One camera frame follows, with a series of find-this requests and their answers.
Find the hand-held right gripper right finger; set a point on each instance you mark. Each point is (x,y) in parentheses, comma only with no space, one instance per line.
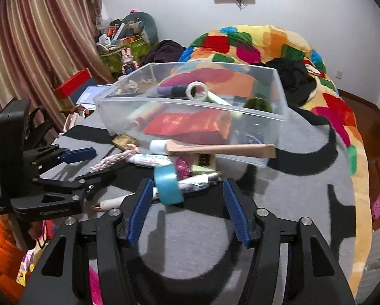
(236,213)

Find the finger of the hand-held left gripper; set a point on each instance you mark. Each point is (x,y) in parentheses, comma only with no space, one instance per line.
(80,154)
(85,184)

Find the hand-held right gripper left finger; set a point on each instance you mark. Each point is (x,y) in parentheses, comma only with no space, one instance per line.
(139,216)

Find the light blue tape roll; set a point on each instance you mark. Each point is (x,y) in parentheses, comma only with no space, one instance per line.
(167,184)

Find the beige cosmetic tube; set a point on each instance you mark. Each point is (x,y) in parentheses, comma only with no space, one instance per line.
(142,116)

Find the clear plastic bin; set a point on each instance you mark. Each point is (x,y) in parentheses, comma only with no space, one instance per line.
(209,127)

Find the red foil packet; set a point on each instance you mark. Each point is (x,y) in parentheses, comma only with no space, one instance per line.
(183,124)

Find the dark green bottle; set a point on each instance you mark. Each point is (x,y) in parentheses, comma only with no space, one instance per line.
(256,103)

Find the purple cosmetic bottle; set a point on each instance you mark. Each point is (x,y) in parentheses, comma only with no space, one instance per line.
(174,90)

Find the light green tube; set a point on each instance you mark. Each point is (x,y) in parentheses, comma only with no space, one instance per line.
(218,98)

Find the white tape roll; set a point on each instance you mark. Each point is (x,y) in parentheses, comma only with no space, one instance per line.
(190,92)

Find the white bottle with gold tip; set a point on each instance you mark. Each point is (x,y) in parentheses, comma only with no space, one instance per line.
(113,203)

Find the grey black blanket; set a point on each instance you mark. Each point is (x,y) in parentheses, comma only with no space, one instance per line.
(272,190)

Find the small gold tin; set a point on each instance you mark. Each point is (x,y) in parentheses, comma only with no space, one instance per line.
(124,141)

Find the white slim tube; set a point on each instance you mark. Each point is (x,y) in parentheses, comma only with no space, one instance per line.
(196,182)

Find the white printed tube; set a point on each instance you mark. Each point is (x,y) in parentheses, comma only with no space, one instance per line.
(148,160)

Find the blue white notebook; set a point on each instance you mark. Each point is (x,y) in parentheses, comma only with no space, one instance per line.
(88,97)

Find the small yellow patterned box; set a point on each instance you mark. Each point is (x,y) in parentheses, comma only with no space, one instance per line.
(204,162)

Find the long tan tube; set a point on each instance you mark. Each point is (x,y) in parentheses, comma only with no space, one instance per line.
(228,149)

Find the pink glitter item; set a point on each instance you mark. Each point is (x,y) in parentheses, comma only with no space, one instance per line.
(182,166)

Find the red box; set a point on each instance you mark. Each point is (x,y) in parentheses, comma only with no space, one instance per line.
(72,84)

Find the pink rabbit toy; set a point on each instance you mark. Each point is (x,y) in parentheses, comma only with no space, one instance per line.
(128,60)

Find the striped curtain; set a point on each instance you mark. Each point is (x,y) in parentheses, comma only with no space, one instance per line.
(43,31)

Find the orange cloth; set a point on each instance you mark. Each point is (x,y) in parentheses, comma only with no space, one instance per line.
(2,254)

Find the green storage bag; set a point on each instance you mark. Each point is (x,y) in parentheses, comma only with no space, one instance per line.
(136,50)

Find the dark purple clothing pile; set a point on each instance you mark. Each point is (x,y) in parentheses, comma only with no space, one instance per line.
(164,52)

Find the colourful patchwork quilt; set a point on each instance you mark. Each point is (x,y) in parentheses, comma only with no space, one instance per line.
(336,114)

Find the pink clog shoe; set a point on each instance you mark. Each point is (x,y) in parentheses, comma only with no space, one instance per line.
(378,206)

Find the grey neck pillow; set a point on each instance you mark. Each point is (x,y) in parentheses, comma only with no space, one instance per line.
(150,25)

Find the black garment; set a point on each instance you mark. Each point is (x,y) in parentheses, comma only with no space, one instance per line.
(291,76)

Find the wall socket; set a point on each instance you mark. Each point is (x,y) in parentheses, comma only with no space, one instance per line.
(338,74)

